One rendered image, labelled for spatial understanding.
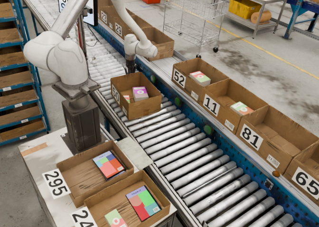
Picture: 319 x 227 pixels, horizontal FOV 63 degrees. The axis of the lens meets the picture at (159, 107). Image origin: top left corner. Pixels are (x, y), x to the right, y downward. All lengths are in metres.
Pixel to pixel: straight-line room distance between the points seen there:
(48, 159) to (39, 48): 0.72
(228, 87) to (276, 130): 0.51
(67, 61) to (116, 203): 0.83
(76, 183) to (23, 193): 1.09
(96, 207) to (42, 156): 0.54
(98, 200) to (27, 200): 1.18
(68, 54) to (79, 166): 0.72
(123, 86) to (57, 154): 0.86
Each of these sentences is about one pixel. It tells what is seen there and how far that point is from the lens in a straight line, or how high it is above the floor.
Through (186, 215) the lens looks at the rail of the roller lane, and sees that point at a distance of 1.60.
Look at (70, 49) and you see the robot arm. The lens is 1.48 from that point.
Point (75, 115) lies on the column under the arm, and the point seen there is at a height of 1.07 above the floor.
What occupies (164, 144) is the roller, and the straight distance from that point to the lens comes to 1.91.
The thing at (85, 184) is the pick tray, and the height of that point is 0.76.
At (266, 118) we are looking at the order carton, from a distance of 2.06.
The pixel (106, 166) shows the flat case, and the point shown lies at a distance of 1.71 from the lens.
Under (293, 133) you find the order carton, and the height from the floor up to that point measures 0.96.
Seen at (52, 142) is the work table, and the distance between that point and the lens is 1.98.
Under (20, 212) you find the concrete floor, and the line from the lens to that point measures 2.62.
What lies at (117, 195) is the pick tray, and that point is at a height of 0.76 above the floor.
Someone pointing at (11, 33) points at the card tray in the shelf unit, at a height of 1.20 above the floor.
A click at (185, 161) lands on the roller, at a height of 0.74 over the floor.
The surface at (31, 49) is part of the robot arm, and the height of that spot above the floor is 1.42.
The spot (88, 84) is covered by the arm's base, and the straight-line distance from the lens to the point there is 1.61.
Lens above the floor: 2.12
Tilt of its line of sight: 38 degrees down
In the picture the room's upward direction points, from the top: 5 degrees clockwise
